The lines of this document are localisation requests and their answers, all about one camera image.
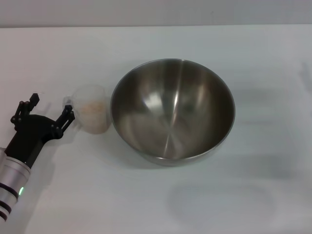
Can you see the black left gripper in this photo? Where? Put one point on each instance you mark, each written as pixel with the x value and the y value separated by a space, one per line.
pixel 31 131

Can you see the uncooked rice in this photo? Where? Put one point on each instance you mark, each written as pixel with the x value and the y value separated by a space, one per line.
pixel 91 108

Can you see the clear plastic measuring cup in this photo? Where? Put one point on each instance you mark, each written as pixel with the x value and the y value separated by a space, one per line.
pixel 100 95

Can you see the stainless steel mixing bowl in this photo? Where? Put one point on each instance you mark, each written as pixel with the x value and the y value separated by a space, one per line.
pixel 173 114

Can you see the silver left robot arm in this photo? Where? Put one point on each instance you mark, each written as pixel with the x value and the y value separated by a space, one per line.
pixel 12 180

